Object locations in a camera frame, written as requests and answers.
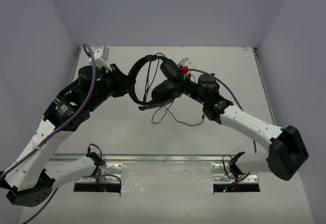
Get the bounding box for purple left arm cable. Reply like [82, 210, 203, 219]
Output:
[0, 43, 120, 224]

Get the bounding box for left aluminium base plate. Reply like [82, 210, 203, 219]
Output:
[75, 162, 123, 184]

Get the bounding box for thin black left base wire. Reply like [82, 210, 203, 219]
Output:
[86, 144, 103, 166]

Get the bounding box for thin black base wire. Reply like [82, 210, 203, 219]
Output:
[222, 155, 250, 184]
[86, 144, 103, 166]

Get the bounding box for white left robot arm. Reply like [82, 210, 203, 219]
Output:
[1, 64, 134, 207]

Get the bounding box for aluminium table rail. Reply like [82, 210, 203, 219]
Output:
[50, 153, 268, 162]

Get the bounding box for aluminium base plate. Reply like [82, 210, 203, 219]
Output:
[75, 162, 123, 184]
[210, 161, 258, 184]

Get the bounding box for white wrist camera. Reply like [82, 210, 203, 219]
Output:
[177, 58, 195, 77]
[92, 46, 110, 69]

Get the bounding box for thin black right base wire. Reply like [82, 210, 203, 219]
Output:
[222, 155, 250, 184]

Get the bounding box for black headset with microphone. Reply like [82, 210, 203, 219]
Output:
[128, 54, 185, 111]

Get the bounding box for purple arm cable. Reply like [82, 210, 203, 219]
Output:
[188, 68, 257, 153]
[0, 43, 120, 224]

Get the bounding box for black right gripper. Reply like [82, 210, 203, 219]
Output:
[164, 71, 208, 105]

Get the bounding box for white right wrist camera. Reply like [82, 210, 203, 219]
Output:
[177, 58, 195, 77]

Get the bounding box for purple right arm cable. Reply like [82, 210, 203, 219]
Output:
[188, 68, 257, 153]

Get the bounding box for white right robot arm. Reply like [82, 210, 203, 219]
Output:
[181, 74, 309, 181]

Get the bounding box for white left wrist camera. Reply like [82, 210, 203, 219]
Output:
[92, 46, 110, 69]

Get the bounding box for right aluminium base plate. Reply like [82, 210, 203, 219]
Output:
[210, 161, 258, 184]

